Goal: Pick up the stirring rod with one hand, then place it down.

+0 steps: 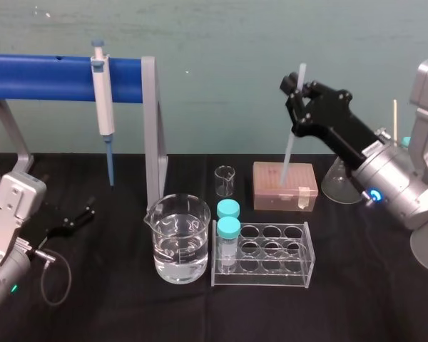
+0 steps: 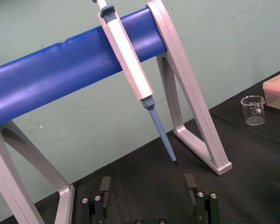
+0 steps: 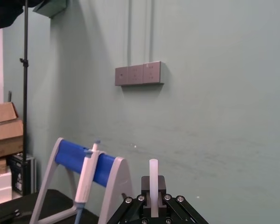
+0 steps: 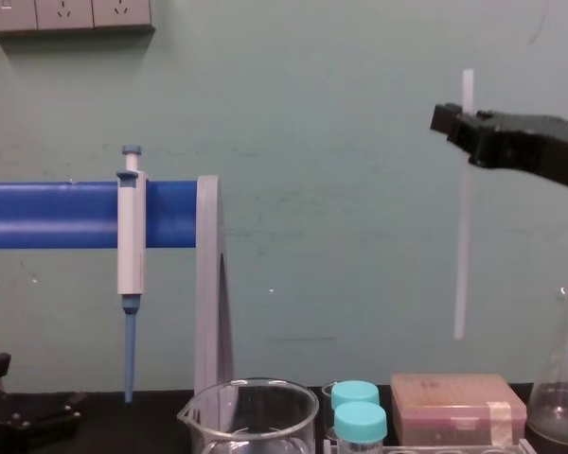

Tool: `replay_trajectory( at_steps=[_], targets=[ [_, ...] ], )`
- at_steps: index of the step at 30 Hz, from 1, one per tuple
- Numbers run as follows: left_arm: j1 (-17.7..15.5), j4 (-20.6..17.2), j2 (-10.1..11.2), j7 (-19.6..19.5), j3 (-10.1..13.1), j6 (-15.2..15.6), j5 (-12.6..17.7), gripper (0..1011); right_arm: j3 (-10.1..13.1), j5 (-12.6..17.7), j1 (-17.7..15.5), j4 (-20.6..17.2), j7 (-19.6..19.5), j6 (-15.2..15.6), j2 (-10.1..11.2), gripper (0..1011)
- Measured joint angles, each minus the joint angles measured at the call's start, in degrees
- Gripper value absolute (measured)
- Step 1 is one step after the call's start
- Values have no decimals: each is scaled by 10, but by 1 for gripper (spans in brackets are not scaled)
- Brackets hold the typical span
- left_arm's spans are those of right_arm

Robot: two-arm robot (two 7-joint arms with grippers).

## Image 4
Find glass conical flask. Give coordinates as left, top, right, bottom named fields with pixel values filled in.
left=524, top=285, right=568, bottom=454

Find small clear glass beaker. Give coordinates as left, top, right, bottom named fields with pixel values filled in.
left=320, top=381, right=343, bottom=441

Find grey pipette stand support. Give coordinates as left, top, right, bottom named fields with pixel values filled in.
left=193, top=174, right=237, bottom=404

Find large clear glass beaker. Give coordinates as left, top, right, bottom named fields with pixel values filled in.
left=176, top=376, right=321, bottom=454

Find pink pipette tip box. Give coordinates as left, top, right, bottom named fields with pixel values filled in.
left=389, top=373, right=528, bottom=447

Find blue pipette stand bar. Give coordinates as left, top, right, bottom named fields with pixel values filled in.
left=0, top=181, right=201, bottom=251

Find glass vial with teal cap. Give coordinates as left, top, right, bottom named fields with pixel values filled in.
left=333, top=401, right=389, bottom=454
left=330, top=379, right=381, bottom=410

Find white plastic stirring rod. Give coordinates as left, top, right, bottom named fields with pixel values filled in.
left=453, top=69, right=476, bottom=341

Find grey wall socket panel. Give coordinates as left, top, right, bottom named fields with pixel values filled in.
left=0, top=0, right=157, bottom=35

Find clear plastic vial rack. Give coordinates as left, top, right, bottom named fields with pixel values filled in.
left=321, top=437, right=537, bottom=454

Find white and blue pipette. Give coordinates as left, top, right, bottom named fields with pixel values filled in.
left=115, top=144, right=149, bottom=406

